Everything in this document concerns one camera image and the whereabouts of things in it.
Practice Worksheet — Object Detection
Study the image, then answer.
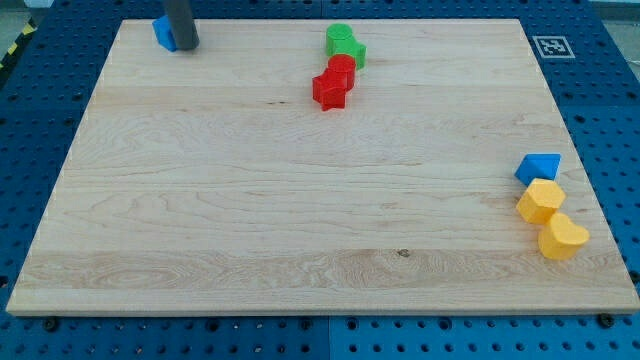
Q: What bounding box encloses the red star block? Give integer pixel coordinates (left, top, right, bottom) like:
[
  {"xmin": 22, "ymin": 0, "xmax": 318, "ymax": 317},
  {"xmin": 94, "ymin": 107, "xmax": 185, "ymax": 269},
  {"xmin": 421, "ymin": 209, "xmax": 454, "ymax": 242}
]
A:
[{"xmin": 312, "ymin": 69, "xmax": 347, "ymax": 111}]

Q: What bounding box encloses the light wooden board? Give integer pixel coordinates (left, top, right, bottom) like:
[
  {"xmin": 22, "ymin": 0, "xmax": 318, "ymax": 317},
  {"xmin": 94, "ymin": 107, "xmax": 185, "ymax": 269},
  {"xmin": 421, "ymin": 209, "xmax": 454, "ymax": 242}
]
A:
[{"xmin": 7, "ymin": 19, "xmax": 639, "ymax": 316}]

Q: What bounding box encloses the red cylinder block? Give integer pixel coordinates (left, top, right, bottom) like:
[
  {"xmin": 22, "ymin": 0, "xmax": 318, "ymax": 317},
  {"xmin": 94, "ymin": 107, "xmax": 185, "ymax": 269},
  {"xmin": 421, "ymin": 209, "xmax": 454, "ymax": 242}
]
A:
[{"xmin": 327, "ymin": 54, "xmax": 357, "ymax": 91}]

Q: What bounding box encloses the green star block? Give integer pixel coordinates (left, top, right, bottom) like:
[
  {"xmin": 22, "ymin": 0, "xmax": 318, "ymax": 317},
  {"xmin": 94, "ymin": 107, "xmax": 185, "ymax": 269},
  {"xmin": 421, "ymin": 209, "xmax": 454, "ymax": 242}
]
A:
[{"xmin": 333, "ymin": 38, "xmax": 367, "ymax": 70}]

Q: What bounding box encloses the green cylinder block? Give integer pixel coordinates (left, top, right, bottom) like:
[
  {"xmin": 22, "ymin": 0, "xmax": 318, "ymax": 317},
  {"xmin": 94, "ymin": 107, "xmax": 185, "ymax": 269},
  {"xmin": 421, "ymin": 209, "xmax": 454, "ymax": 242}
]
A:
[{"xmin": 325, "ymin": 23, "xmax": 353, "ymax": 57}]

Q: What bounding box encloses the blue triangular prism block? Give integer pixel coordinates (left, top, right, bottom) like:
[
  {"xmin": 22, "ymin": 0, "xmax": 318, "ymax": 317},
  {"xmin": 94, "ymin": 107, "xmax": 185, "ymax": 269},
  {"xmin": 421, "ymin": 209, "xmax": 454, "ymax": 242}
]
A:
[{"xmin": 514, "ymin": 153, "xmax": 561, "ymax": 186}]

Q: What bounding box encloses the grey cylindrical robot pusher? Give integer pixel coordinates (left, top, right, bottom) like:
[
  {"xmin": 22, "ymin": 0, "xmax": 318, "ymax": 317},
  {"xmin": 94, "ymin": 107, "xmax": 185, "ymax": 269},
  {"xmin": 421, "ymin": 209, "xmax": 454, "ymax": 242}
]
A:
[{"xmin": 162, "ymin": 0, "xmax": 200, "ymax": 51}]

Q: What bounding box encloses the blue cube block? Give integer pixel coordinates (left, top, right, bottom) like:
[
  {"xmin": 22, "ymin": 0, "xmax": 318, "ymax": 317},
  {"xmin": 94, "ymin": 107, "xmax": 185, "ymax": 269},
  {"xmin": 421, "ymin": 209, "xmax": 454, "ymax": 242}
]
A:
[{"xmin": 152, "ymin": 15, "xmax": 178, "ymax": 52}]

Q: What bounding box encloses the yellow hexagon block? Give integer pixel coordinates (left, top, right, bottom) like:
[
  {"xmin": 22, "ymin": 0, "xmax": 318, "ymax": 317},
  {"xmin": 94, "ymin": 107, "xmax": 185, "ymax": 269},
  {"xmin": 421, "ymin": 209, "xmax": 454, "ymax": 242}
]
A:
[{"xmin": 516, "ymin": 178, "xmax": 566, "ymax": 224}]

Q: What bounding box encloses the yellow heart block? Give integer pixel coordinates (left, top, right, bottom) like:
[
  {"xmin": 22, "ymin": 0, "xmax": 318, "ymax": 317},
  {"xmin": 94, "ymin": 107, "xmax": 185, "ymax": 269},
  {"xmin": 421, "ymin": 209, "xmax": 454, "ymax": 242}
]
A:
[{"xmin": 537, "ymin": 212, "xmax": 590, "ymax": 260}]

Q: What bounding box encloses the white fiducial marker tag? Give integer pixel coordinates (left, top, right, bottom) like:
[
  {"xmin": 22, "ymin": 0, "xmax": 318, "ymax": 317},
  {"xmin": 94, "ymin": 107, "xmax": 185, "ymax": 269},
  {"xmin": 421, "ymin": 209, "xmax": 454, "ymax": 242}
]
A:
[{"xmin": 533, "ymin": 35, "xmax": 575, "ymax": 59}]

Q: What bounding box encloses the black bolt bottom left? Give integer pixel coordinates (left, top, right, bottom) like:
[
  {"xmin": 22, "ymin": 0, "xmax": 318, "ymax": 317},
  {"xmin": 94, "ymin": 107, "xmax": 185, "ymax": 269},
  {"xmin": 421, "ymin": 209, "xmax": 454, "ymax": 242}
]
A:
[{"xmin": 42, "ymin": 317, "xmax": 59, "ymax": 333}]

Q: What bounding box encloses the black bolt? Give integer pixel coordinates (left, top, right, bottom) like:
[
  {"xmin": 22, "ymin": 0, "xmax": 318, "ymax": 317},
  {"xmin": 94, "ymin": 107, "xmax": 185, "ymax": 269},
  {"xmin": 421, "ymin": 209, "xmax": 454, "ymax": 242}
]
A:
[
  {"xmin": 42, "ymin": 317, "xmax": 59, "ymax": 333},
  {"xmin": 597, "ymin": 313, "xmax": 615, "ymax": 329}
]

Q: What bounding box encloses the black bolt bottom right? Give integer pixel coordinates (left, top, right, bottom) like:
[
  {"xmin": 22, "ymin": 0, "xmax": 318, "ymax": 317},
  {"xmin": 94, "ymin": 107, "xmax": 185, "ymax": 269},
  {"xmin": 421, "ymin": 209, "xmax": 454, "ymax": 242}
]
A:
[{"xmin": 597, "ymin": 313, "xmax": 615, "ymax": 329}]

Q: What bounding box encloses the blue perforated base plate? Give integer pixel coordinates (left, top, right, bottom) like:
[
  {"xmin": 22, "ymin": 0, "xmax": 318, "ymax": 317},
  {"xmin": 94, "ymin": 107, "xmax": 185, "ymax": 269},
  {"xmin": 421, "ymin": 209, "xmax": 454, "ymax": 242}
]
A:
[{"xmin": 1, "ymin": 1, "xmax": 639, "ymax": 359}]

